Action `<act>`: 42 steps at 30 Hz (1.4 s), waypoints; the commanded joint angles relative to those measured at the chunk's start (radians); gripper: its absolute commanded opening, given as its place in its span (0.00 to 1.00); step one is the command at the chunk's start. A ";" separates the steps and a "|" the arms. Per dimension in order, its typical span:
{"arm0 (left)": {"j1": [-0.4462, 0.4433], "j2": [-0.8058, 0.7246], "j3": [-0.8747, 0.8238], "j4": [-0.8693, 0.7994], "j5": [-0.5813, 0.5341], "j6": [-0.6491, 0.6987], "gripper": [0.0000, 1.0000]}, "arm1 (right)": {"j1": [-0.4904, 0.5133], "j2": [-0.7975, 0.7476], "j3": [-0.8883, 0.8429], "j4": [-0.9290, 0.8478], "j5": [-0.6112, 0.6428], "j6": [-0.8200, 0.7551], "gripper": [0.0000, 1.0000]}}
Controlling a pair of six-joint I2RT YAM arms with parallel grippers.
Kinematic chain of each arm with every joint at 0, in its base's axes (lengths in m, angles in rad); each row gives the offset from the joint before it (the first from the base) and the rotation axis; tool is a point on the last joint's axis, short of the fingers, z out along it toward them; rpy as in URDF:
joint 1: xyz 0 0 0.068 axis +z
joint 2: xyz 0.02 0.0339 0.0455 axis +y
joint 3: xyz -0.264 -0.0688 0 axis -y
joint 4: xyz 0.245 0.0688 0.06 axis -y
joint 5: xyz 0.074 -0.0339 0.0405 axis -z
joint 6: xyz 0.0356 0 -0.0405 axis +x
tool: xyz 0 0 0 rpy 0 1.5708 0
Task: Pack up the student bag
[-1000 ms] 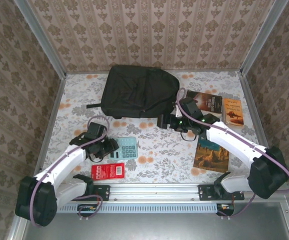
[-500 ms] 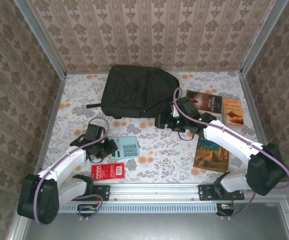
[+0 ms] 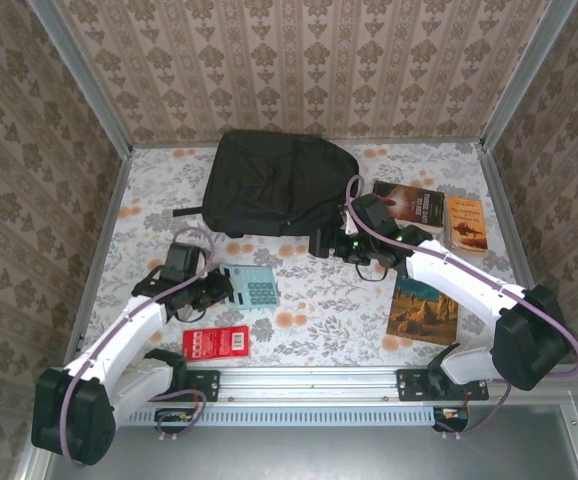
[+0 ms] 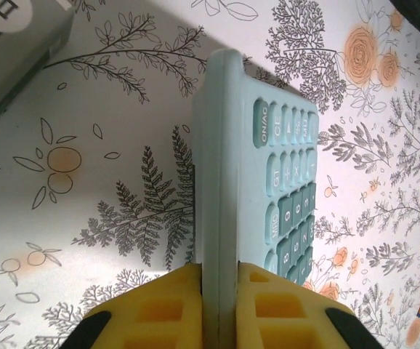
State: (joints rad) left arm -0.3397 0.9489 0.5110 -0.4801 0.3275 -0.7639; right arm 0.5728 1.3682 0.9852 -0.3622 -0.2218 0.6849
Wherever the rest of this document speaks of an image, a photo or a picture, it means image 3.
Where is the Three Days To See book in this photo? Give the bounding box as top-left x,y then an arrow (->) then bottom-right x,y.
371,179 -> 446,234

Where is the teal calculator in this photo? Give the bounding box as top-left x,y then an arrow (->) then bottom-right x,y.
217,264 -> 281,311

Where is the red card pack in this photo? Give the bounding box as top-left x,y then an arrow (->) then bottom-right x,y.
182,324 -> 251,360

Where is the black backpack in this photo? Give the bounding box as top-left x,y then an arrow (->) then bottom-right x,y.
172,129 -> 361,239

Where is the orange cover paperback book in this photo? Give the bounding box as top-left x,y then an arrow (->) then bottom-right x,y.
442,195 -> 490,254

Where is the desert cover book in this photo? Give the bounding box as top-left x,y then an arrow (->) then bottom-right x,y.
386,273 -> 460,347

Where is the floral tablecloth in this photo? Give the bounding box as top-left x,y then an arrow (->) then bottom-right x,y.
76,142 -> 543,369

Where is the black connector box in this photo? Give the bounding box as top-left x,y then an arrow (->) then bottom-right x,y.
154,407 -> 195,434
432,407 -> 470,432

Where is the steel lower shelf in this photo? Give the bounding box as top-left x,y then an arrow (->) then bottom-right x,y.
16,404 -> 578,480

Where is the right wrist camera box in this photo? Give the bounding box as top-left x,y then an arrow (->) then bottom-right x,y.
338,207 -> 360,236

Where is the thin black right gripper cable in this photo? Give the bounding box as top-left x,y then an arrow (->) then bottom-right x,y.
356,259 -> 389,283

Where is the aluminium side rail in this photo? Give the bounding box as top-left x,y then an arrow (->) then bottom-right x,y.
62,147 -> 134,369
474,142 -> 561,365

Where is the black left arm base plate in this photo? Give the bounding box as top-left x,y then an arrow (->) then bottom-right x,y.
168,368 -> 222,403

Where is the aluminium back rail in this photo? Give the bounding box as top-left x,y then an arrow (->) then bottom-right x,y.
129,140 -> 481,150

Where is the aluminium mounting rail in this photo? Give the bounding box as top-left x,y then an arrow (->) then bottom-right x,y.
43,366 -> 578,402

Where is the slotted grey cable duct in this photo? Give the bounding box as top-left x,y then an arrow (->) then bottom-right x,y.
118,405 -> 470,427

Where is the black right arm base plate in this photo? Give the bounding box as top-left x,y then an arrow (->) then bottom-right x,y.
396,367 -> 490,402

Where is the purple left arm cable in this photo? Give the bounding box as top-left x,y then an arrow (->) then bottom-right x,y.
60,227 -> 219,466

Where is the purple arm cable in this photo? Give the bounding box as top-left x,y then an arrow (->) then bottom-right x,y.
344,174 -> 578,441
60,227 -> 219,466

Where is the aluminium frame post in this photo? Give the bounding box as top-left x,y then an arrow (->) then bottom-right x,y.
27,0 -> 135,157
478,0 -> 578,151

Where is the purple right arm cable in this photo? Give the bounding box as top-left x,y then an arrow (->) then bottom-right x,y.
344,174 -> 578,441

